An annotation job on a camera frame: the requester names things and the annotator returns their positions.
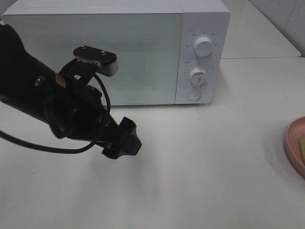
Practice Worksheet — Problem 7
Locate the white timer knob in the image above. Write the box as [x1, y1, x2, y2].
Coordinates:
[189, 68, 207, 85]

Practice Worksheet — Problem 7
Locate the white microwave door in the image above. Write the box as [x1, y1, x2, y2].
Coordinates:
[4, 13, 182, 105]

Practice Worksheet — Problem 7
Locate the white microwave oven body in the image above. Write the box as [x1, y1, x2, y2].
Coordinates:
[2, 0, 230, 104]

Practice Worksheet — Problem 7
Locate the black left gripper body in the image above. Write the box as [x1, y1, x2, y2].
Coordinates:
[44, 81, 124, 146]

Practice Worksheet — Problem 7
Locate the white upper power knob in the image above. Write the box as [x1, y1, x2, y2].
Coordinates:
[193, 35, 214, 57]

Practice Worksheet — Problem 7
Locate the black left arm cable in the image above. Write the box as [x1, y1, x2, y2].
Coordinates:
[0, 71, 112, 155]

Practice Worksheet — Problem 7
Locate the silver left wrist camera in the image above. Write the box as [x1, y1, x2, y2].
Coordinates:
[73, 46, 119, 77]

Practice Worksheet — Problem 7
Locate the white adjacent table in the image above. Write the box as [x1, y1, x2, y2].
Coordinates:
[222, 0, 301, 59]

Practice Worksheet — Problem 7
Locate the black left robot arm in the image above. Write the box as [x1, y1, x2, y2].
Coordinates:
[0, 25, 142, 159]

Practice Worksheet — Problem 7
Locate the round white door button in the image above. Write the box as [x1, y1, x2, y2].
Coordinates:
[187, 90, 201, 101]

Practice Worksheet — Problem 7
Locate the pink round plate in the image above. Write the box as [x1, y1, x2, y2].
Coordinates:
[284, 116, 305, 179]

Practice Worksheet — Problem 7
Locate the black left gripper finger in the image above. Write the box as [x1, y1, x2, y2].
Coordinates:
[119, 117, 142, 156]
[101, 143, 128, 159]

